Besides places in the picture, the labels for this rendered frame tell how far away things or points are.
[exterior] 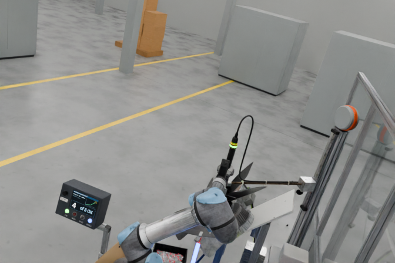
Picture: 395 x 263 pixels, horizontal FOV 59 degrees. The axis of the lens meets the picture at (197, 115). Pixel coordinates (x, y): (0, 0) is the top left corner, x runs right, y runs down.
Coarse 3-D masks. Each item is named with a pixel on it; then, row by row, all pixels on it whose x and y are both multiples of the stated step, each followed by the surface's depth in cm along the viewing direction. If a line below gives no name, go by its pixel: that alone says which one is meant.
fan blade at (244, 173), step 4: (244, 168) 233; (248, 168) 240; (240, 172) 232; (244, 172) 238; (248, 172) 247; (236, 176) 232; (240, 176) 237; (244, 176) 243; (232, 180) 231; (236, 180) 235; (240, 180) 241; (232, 184) 234; (236, 184) 239; (232, 188) 236
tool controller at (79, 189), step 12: (72, 180) 204; (72, 192) 196; (84, 192) 195; (96, 192) 199; (60, 204) 199; (84, 204) 195; (96, 204) 193; (108, 204) 203; (72, 216) 197; (96, 216) 194
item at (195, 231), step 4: (192, 228) 203; (196, 228) 202; (200, 228) 202; (204, 228) 201; (188, 232) 201; (192, 232) 200; (196, 232) 199; (204, 232) 198; (212, 232) 198; (200, 236) 196; (204, 236) 196; (208, 236) 195; (212, 236) 195
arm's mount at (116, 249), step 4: (116, 244) 171; (112, 248) 169; (116, 248) 170; (120, 248) 172; (108, 252) 166; (112, 252) 168; (116, 252) 170; (120, 252) 171; (104, 256) 163; (108, 256) 165; (112, 256) 167; (116, 256) 169; (120, 256) 171; (124, 256) 172; (100, 260) 161; (104, 260) 162; (108, 260) 164; (112, 260) 166
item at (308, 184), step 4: (300, 180) 232; (304, 180) 230; (308, 180) 231; (312, 180) 232; (316, 180) 232; (304, 184) 228; (308, 184) 229; (312, 184) 230; (300, 188) 232; (304, 188) 230; (308, 188) 231; (312, 188) 232
